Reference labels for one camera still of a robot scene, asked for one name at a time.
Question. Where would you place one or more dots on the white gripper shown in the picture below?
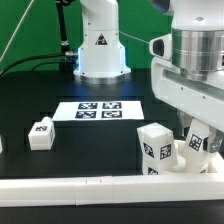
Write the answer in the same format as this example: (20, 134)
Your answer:
(203, 100)

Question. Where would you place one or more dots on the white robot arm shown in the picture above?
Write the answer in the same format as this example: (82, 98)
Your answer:
(187, 69)

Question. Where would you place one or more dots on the white L-shaped fence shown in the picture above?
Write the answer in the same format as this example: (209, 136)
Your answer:
(114, 190)

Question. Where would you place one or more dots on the white marker sheet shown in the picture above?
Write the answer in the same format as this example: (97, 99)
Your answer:
(95, 111)

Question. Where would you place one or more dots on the white part left edge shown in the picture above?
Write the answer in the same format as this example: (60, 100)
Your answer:
(1, 147)

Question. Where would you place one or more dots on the thin white rod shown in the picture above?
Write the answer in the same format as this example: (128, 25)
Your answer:
(11, 39)

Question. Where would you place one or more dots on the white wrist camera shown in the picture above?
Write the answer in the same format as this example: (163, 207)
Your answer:
(161, 47)

